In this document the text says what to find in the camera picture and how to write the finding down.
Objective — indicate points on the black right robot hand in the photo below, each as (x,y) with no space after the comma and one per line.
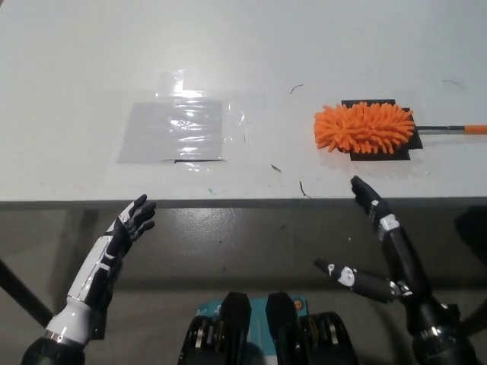
(403,258)

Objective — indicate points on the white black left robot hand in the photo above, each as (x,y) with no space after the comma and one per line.
(114,243)

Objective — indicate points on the orange microfiber duster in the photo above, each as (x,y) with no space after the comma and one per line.
(361,127)

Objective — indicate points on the robot torso black teal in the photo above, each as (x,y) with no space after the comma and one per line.
(236,327)

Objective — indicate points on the black rounded object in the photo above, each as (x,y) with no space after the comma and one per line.
(473,232)

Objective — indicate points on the black diagonal table leg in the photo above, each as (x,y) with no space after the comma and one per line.
(23,289)

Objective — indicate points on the black tape patch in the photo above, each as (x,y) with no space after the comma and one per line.
(380,157)

